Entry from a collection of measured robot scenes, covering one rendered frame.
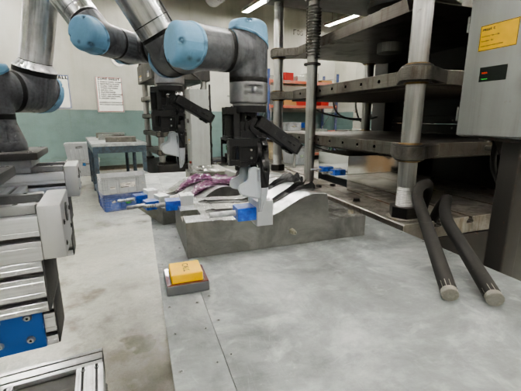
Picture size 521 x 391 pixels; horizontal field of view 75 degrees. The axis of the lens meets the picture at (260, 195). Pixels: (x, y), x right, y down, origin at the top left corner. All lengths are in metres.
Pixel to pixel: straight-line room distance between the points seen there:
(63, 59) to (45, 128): 1.43
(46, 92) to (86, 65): 7.01
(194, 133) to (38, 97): 4.29
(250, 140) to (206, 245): 0.30
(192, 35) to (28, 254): 0.44
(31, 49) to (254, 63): 0.74
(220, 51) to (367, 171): 1.16
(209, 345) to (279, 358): 0.10
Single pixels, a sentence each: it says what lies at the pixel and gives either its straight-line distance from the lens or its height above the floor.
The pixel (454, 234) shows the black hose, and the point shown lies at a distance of 0.91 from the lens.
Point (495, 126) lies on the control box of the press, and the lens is 1.19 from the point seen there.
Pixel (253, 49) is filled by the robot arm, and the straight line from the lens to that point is 0.67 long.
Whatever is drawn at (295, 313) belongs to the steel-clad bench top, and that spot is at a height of 0.80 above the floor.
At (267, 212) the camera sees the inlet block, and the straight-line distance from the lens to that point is 0.71.
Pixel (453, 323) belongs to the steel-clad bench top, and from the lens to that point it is 0.67.
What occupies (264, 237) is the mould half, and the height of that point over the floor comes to 0.83.
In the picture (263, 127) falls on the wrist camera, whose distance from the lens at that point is 0.68.
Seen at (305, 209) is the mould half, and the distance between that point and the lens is 0.89.
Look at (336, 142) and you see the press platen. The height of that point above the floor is 1.01.
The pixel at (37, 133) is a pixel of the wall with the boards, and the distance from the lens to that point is 8.18.
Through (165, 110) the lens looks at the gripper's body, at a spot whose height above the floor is 1.15.
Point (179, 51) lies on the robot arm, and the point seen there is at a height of 1.23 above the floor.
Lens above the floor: 1.13
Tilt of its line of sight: 13 degrees down
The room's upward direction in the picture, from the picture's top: straight up
